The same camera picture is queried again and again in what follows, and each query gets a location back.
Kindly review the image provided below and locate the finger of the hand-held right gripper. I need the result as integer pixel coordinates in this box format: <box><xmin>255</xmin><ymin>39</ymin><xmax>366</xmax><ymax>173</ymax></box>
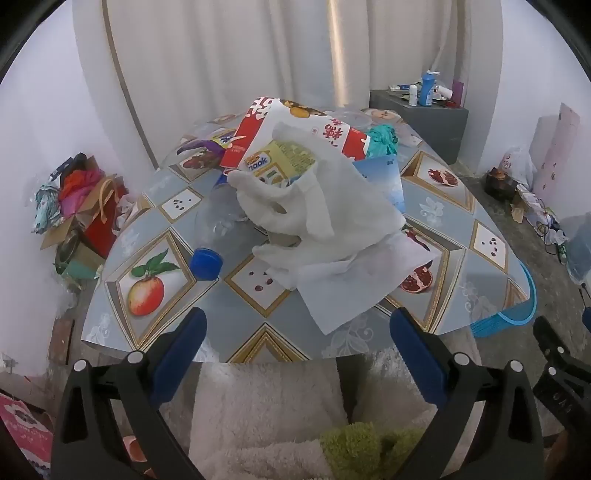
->
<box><xmin>533</xmin><ymin>316</ymin><xmax>591</xmax><ymax>385</ymax></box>

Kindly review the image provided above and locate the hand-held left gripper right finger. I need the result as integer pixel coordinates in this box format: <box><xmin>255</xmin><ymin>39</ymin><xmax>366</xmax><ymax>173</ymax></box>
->
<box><xmin>389</xmin><ymin>307</ymin><xmax>546</xmax><ymax>480</ymax></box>

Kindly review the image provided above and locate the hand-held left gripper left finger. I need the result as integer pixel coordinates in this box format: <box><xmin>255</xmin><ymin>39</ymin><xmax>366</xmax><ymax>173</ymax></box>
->
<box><xmin>50</xmin><ymin>306</ymin><xmax>208</xmax><ymax>480</ymax></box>

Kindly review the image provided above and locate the blue plastic basket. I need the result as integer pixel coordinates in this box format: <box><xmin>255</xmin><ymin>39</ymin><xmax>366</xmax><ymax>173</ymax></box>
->
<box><xmin>470</xmin><ymin>261</ymin><xmax>539</xmax><ymax>339</ymax></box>

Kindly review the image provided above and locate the blue bottle cap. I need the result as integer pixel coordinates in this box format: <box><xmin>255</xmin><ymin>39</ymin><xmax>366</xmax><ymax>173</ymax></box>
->
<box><xmin>190</xmin><ymin>248</ymin><xmax>223</xmax><ymax>281</ymax></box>

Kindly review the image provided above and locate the clear bottle with blue label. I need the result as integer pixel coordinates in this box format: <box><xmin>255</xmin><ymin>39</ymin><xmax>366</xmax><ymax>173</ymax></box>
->
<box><xmin>195</xmin><ymin>168</ymin><xmax>269</xmax><ymax>252</ymax></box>

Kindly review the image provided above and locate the purple snack wrapper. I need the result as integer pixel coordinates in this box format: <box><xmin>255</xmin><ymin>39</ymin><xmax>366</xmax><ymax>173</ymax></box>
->
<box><xmin>177</xmin><ymin>137</ymin><xmax>228</xmax><ymax>156</ymax></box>

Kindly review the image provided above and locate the yellow snack box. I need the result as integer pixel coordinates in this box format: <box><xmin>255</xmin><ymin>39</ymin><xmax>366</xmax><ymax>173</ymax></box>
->
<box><xmin>242</xmin><ymin>139</ymin><xmax>319</xmax><ymax>188</ymax></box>

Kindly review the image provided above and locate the teal plastic bag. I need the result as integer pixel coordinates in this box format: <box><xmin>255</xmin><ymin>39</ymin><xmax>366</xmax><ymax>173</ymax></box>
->
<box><xmin>367</xmin><ymin>124</ymin><xmax>400</xmax><ymax>158</ymax></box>

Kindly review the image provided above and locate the clear plastic cup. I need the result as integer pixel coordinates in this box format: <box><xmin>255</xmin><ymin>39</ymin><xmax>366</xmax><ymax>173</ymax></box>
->
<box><xmin>323</xmin><ymin>108</ymin><xmax>375</xmax><ymax>132</ymax></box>

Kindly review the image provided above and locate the table with fruit-pattern cloth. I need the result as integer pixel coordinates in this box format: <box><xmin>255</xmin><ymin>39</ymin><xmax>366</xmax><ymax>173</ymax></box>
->
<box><xmin>81</xmin><ymin>99</ymin><xmax>529</xmax><ymax>365</ymax></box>

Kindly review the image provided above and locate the blue water jug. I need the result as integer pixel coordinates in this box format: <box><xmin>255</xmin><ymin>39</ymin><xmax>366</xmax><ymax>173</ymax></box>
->
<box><xmin>566</xmin><ymin>215</ymin><xmax>591</xmax><ymax>287</ymax></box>

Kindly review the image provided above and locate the white fluffy blanket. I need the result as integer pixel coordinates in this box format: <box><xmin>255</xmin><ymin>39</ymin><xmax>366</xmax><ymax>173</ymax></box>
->
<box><xmin>187</xmin><ymin>344</ymin><xmax>485</xmax><ymax>480</ymax></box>

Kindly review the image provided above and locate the green fluffy cloth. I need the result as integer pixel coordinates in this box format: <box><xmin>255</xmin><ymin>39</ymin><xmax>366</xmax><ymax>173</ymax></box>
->
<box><xmin>320</xmin><ymin>421</ymin><xmax>428</xmax><ymax>480</ymax></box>

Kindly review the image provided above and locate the brick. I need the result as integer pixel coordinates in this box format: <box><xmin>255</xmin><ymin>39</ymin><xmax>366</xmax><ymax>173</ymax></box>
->
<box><xmin>48</xmin><ymin>318</ymin><xmax>75</xmax><ymax>365</ymax></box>

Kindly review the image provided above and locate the teal metal pot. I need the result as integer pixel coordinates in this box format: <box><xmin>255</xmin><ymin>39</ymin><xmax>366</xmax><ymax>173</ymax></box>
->
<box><xmin>54</xmin><ymin>230</ymin><xmax>105</xmax><ymax>281</ymax></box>

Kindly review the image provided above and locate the pile of crumpled plastic bags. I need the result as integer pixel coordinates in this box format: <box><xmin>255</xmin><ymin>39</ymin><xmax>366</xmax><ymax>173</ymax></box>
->
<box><xmin>515</xmin><ymin>185</ymin><xmax>568</xmax><ymax>247</ymax></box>

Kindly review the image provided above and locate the red gift bag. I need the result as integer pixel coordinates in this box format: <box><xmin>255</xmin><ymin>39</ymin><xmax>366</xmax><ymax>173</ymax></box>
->
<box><xmin>76</xmin><ymin>174</ymin><xmax>130</xmax><ymax>259</ymax></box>

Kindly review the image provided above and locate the cardboard box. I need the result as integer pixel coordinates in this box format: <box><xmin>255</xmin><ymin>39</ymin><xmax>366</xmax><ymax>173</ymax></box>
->
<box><xmin>41</xmin><ymin>157</ymin><xmax>125</xmax><ymax>252</ymax></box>

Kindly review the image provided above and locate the dark snack box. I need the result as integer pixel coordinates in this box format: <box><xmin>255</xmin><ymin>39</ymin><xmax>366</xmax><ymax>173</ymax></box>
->
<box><xmin>483</xmin><ymin>167</ymin><xmax>519</xmax><ymax>201</ymax></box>

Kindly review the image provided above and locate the pink printed box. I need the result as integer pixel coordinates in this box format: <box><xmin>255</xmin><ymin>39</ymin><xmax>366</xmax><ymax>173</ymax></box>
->
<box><xmin>0</xmin><ymin>394</ymin><xmax>54</xmax><ymax>472</ymax></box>

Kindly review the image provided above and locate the pink cloth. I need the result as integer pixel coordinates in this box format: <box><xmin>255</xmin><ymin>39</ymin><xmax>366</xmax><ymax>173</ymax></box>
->
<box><xmin>61</xmin><ymin>191</ymin><xmax>95</xmax><ymax>217</ymax></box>

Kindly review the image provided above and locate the white printed plastic bag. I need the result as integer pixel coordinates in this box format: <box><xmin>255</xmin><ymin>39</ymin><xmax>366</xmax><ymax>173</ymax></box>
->
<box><xmin>501</xmin><ymin>147</ymin><xmax>539</xmax><ymax>185</ymax></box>

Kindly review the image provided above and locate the pink board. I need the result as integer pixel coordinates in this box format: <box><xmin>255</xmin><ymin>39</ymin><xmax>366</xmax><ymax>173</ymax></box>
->
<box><xmin>533</xmin><ymin>102</ymin><xmax>581</xmax><ymax>199</ymax></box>

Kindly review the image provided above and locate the teal patterned cloth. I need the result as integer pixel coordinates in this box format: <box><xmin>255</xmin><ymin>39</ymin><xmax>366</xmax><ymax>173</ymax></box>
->
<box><xmin>31</xmin><ymin>184</ymin><xmax>64</xmax><ymax>234</ymax></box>

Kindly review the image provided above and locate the orange cloth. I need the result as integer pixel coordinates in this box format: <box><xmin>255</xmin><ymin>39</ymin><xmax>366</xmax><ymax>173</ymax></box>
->
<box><xmin>59</xmin><ymin>167</ymin><xmax>105</xmax><ymax>195</ymax></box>

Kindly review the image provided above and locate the grey box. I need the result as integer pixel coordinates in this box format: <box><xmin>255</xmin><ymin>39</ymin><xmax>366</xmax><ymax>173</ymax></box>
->
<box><xmin>369</xmin><ymin>89</ymin><xmax>469</xmax><ymax>164</ymax></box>

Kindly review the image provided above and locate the blue lotion bottle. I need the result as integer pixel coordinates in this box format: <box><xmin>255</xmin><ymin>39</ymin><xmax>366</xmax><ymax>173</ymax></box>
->
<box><xmin>418</xmin><ymin>70</ymin><xmax>439</xmax><ymax>108</ymax></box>

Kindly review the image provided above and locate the white curtain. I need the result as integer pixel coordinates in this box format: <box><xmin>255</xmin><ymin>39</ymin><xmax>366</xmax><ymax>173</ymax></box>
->
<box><xmin>71</xmin><ymin>0</ymin><xmax>504</xmax><ymax>167</ymax></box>

